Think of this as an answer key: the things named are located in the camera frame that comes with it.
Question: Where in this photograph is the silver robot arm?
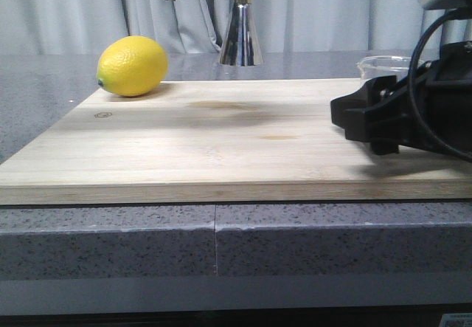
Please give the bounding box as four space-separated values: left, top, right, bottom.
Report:
330 0 471 162

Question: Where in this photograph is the clear glass beaker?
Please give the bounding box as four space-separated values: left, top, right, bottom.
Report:
357 55 411 81

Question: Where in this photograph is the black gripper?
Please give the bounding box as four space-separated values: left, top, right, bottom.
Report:
330 41 471 156

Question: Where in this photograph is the white label sticker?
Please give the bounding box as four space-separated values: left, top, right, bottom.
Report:
439 313 472 327

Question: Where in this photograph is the grey curtain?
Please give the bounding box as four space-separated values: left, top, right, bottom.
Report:
0 0 472 55

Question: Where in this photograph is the yellow lemon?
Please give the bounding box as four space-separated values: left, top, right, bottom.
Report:
96 35 168 97

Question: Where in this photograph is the wooden cutting board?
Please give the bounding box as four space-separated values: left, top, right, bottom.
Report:
1 78 471 205

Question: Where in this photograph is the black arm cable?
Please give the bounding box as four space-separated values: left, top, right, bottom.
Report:
407 7 472 164

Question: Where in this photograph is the steel hourglass jigger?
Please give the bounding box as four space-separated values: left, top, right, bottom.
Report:
219 0 263 66

